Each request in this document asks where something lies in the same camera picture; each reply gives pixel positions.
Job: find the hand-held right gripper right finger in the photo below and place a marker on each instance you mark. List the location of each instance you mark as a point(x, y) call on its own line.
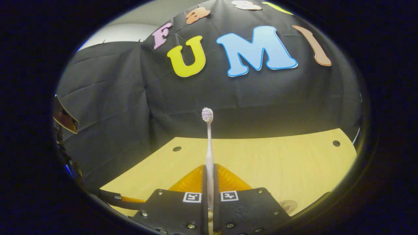
point(216, 182)

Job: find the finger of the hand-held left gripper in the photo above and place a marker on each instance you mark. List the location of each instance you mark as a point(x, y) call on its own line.
point(111, 198)

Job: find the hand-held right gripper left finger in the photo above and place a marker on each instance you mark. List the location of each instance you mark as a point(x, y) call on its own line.
point(204, 182)

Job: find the white toothbrush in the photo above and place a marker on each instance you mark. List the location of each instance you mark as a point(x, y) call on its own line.
point(209, 150)

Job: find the round wooden coaster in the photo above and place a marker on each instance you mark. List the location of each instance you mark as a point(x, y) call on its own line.
point(289, 206)

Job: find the black backdrop cloth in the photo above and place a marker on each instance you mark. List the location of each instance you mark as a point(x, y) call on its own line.
point(130, 98)

